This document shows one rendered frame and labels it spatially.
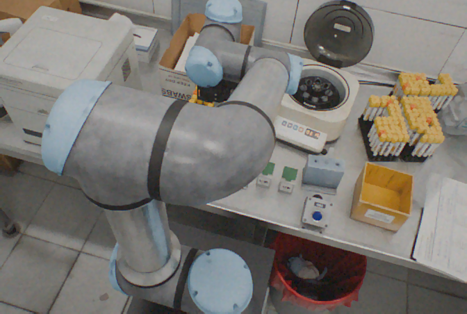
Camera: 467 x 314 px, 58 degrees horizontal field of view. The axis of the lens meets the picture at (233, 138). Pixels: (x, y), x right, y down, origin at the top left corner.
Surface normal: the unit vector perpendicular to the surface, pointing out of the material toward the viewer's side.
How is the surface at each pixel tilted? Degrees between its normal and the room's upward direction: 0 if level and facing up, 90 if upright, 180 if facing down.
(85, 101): 8
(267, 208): 0
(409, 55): 90
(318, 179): 90
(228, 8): 0
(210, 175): 60
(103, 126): 23
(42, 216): 0
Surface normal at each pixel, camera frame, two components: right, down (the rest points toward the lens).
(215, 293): 0.16, -0.52
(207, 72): -0.26, 0.76
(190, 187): 0.15, 0.59
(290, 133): -0.13, -0.25
